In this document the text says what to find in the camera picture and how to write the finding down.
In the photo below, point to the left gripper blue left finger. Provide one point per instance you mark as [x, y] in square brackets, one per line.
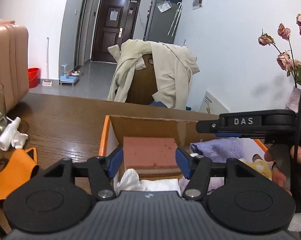
[114, 162]

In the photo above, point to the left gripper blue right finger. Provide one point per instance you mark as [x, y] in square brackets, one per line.
[185, 163]

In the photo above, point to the white cloth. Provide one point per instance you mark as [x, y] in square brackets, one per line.
[131, 181]

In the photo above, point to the lavender knitted cloth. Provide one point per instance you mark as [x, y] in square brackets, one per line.
[219, 150]

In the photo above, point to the purple satin cloth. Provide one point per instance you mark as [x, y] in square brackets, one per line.
[214, 183]

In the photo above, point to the person's right hand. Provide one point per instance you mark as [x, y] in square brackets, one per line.
[277, 176]

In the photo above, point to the purple ceramic vase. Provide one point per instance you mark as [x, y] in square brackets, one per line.
[294, 98]

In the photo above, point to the orange cardboard box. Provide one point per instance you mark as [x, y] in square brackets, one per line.
[182, 132]

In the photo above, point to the pink sponge block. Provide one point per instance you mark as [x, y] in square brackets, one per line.
[151, 157]

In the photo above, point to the yellow plush toy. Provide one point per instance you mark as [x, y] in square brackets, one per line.
[259, 165]

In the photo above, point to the dried pink rose bouquet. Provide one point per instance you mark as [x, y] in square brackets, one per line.
[285, 58]

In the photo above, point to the brown wooden chair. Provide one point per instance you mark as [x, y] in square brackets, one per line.
[144, 84]

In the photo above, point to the beige jacket on chair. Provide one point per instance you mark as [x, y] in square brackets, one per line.
[174, 67]

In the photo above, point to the blue pet feeder stand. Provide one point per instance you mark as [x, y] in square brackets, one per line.
[69, 77]

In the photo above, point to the orange cloth pouch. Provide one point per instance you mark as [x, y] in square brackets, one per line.
[17, 170]

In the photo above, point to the white mop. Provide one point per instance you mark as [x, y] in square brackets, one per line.
[47, 82]

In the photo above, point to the white spray bottle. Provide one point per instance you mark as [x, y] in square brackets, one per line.
[12, 137]

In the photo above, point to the red bucket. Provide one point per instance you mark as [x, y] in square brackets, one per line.
[33, 77]

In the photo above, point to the dark brown entrance door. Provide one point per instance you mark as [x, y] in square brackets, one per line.
[115, 24]

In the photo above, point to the grey refrigerator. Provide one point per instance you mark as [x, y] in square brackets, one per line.
[162, 21]

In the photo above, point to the pink suitcase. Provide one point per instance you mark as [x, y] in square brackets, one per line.
[13, 62]

